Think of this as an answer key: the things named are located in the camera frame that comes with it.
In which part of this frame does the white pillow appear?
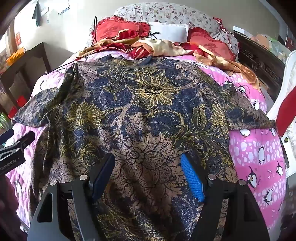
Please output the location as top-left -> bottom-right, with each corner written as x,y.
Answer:
149,23 -> 189,42

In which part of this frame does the orange box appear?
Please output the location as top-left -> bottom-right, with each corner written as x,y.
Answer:
6,47 -> 25,64

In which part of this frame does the dark carved wooden cabinet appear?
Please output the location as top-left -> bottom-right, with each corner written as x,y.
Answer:
233,31 -> 286,102

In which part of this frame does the pink penguin blanket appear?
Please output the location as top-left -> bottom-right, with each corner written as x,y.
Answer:
6,52 -> 289,232

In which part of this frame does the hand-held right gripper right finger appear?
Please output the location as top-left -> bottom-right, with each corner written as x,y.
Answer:
180,153 -> 270,241

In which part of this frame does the red heart pillow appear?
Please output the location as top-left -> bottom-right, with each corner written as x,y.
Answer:
91,16 -> 151,43
188,27 -> 235,62

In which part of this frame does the red cloth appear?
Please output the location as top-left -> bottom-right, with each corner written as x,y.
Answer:
276,89 -> 296,137

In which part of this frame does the dark wooden desk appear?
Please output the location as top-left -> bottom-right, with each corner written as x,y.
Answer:
0,42 -> 51,118

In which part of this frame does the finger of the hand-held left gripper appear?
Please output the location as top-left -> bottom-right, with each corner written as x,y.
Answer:
0,129 -> 15,145
0,131 -> 36,154

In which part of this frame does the dark green hanging cloth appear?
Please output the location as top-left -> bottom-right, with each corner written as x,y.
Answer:
32,3 -> 42,27

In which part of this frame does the white chair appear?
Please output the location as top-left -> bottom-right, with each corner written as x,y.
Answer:
266,50 -> 296,179

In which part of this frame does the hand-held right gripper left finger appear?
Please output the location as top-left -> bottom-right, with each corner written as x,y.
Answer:
27,153 -> 115,241

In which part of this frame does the red gold satin blanket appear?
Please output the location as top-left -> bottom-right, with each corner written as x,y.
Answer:
75,30 -> 262,90

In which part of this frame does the pile of plastic bags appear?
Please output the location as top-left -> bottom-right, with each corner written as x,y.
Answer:
254,34 -> 287,63

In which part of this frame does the person's left forearm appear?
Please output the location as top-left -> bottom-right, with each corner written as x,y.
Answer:
0,177 -> 27,241

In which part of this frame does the brown navy floral shirt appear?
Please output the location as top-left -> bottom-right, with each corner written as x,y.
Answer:
11,54 -> 277,241

